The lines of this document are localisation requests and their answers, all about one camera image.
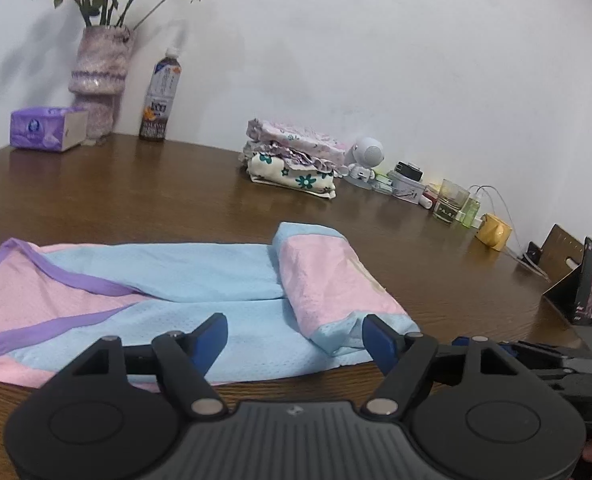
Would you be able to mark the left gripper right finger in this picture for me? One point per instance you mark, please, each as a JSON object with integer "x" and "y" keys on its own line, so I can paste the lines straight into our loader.
{"x": 405, "y": 361}

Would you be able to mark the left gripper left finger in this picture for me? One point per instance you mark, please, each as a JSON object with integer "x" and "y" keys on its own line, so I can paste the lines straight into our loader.
{"x": 182, "y": 363}

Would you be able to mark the pink blue mesh vest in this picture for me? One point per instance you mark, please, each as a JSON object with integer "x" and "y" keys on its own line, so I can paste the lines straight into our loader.
{"x": 294, "y": 306}

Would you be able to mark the folded floral clothes stack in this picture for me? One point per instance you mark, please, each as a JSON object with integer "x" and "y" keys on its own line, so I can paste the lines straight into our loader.
{"x": 293, "y": 157}

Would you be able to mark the yellow mug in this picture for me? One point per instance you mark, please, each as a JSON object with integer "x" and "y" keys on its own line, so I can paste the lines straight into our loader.
{"x": 493, "y": 232}

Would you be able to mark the brown cardboard phone stand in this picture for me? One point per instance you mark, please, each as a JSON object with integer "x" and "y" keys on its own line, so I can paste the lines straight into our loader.
{"x": 567, "y": 264}

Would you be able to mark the glass jar with label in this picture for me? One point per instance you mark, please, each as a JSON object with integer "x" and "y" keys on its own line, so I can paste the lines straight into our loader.
{"x": 451, "y": 200}

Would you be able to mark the grey printed tin box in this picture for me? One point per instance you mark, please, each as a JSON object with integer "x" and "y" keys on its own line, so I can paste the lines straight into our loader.
{"x": 404, "y": 188}

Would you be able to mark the green white small boxes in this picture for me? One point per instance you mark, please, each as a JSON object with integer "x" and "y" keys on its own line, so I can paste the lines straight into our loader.
{"x": 382, "y": 184}

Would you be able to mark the white astronaut figurine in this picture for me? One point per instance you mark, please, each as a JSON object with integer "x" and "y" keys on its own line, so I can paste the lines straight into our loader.
{"x": 361, "y": 160}

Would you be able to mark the purple tissue pack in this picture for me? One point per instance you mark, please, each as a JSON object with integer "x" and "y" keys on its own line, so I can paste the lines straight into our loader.
{"x": 49, "y": 129}

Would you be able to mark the oolong tea bottle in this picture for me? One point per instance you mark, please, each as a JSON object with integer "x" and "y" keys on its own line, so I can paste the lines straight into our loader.
{"x": 159, "y": 96}

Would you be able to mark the fuzzy purple vase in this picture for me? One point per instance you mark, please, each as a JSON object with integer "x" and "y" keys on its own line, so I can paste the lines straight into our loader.
{"x": 98, "y": 78}

